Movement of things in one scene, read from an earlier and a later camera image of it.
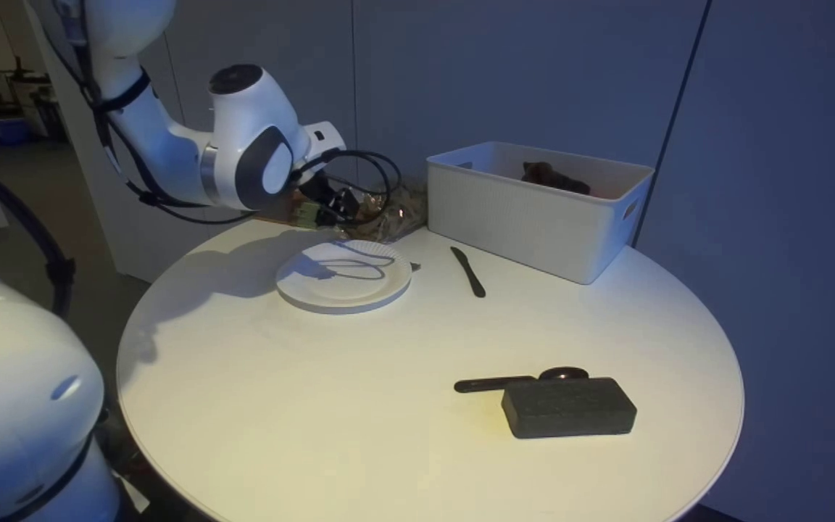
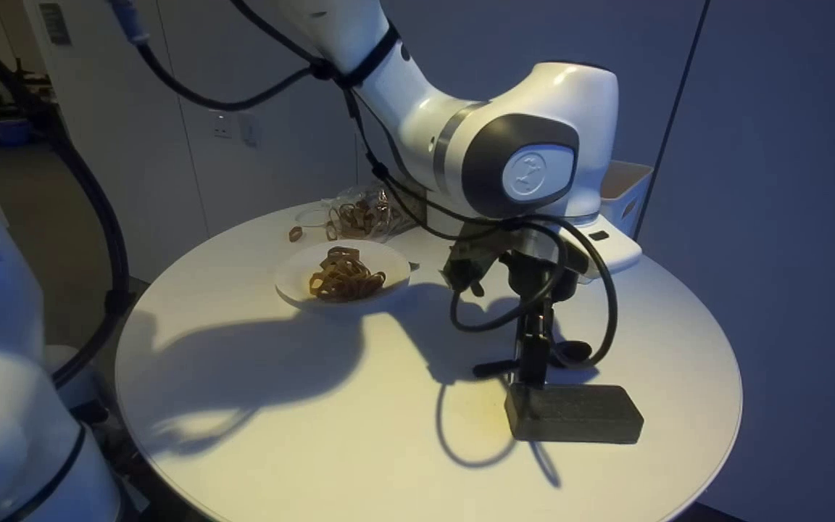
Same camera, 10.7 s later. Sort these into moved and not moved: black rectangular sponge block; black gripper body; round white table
Moved: black gripper body
Not moved: round white table; black rectangular sponge block
